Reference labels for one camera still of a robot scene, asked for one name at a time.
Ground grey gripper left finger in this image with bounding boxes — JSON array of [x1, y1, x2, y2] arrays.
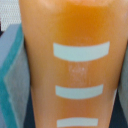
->
[[0, 24, 30, 128]]

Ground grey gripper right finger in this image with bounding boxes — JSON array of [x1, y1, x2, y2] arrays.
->
[[117, 41, 128, 118]]

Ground orange bread loaf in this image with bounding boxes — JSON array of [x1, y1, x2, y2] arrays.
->
[[19, 0, 128, 128]]

